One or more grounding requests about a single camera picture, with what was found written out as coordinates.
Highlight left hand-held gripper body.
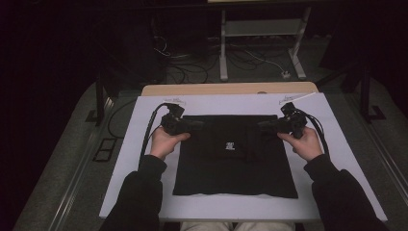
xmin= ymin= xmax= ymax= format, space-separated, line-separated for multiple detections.
xmin=160 ymin=98 xmax=192 ymax=136

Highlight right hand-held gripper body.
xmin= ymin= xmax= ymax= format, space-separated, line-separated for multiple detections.
xmin=273 ymin=91 xmax=317 ymax=140

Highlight black tank top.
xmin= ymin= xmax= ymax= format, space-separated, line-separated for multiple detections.
xmin=172 ymin=114 xmax=299 ymax=199

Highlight person's left hand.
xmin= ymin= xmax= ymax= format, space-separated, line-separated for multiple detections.
xmin=149 ymin=127 xmax=191 ymax=161

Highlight person's right hand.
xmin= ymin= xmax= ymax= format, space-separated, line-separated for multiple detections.
xmin=277 ymin=127 xmax=324 ymax=162

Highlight wooden table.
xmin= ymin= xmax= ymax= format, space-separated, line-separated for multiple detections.
xmin=140 ymin=81 xmax=319 ymax=97

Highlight black metal stand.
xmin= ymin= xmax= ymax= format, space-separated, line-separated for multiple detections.
xmin=85 ymin=72 xmax=113 ymax=127
xmin=358 ymin=64 xmax=388 ymax=123

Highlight white board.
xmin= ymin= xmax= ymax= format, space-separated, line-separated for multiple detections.
xmin=99 ymin=92 xmax=389 ymax=223

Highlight person's legs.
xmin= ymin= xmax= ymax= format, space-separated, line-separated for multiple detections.
xmin=179 ymin=220 xmax=296 ymax=231

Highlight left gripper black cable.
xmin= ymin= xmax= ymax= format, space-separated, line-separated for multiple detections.
xmin=138 ymin=102 xmax=176 ymax=169

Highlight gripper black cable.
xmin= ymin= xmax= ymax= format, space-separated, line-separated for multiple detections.
xmin=138 ymin=102 xmax=176 ymax=169
xmin=300 ymin=109 xmax=331 ymax=159

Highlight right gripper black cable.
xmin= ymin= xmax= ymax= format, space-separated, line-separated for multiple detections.
xmin=300 ymin=109 xmax=331 ymax=159

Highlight black floor cables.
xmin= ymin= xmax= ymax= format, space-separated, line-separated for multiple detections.
xmin=153 ymin=35 xmax=219 ymax=85

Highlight black looped cable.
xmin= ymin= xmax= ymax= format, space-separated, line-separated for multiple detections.
xmin=107 ymin=98 xmax=139 ymax=141

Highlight white floor cable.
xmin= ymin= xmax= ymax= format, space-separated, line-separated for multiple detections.
xmin=243 ymin=47 xmax=287 ymax=75

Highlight grey metal desk frame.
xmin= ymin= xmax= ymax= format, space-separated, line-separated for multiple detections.
xmin=219 ymin=6 xmax=313 ymax=82

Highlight aluminium rail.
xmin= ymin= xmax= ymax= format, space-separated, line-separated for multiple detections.
xmin=47 ymin=95 xmax=115 ymax=231
xmin=345 ymin=92 xmax=408 ymax=206

